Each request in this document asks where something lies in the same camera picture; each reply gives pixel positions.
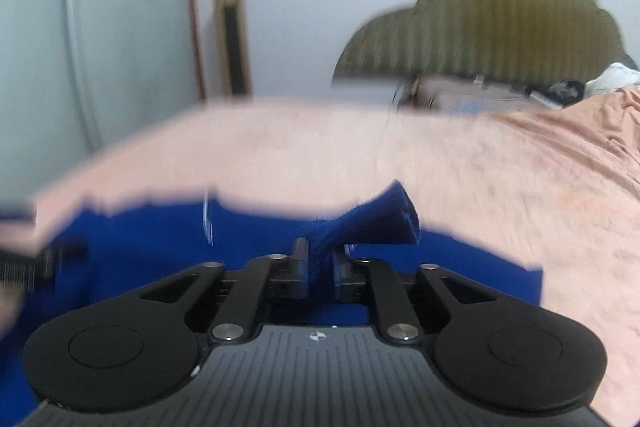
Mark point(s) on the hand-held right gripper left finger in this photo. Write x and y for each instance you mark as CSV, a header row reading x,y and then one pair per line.
x,y
301,274

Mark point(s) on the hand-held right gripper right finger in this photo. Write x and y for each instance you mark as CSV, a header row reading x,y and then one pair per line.
x,y
341,279

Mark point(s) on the blue knit garment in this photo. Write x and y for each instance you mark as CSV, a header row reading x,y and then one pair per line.
x,y
150,252

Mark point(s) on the pink floral blanket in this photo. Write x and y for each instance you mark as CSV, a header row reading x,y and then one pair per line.
x,y
475,177

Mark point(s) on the beige mattress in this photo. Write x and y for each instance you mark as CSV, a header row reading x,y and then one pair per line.
x,y
475,94

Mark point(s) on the frosted flower-print sliding door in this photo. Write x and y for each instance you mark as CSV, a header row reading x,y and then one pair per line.
x,y
100,32

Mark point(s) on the gold tower fan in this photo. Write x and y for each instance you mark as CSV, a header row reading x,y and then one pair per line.
x,y
231,32

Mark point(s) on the reddish wooden door trim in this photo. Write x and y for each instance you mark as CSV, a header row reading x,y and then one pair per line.
x,y
196,7

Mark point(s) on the dark cloth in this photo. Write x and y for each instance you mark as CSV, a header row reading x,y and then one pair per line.
x,y
562,92

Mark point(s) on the olive quilted headboard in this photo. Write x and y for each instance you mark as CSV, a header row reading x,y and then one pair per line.
x,y
490,22

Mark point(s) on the white cloth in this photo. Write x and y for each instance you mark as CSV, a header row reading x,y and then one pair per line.
x,y
617,77

